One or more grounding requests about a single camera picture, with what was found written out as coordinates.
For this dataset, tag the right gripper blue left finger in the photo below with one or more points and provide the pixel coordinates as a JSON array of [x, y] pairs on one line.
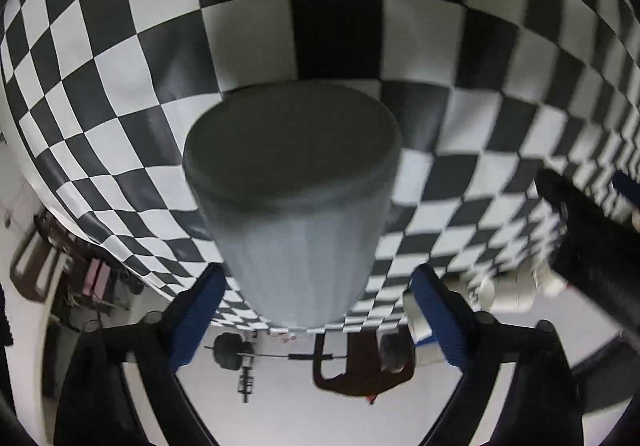
[[183, 324]]

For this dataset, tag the grey ribbed mug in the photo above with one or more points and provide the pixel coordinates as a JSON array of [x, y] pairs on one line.
[[294, 182]]

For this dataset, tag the dark wooden chair by doorway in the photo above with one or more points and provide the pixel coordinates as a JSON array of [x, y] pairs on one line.
[[38, 259]]

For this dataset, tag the white paper cup middle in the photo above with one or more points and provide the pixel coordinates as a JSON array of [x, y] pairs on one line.
[[514, 293]]

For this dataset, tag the pink padded equipment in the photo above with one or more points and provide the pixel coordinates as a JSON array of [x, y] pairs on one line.
[[96, 279]]

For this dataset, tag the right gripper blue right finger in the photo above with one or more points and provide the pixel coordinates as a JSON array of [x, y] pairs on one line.
[[467, 338]]

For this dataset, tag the black white checkered tablecloth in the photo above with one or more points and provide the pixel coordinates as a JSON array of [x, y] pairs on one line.
[[99, 97]]

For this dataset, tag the dark wooden chair at table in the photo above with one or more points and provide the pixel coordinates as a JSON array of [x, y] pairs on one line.
[[364, 375]]

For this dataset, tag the white printed paper cup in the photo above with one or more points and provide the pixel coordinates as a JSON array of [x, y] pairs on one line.
[[549, 283]]

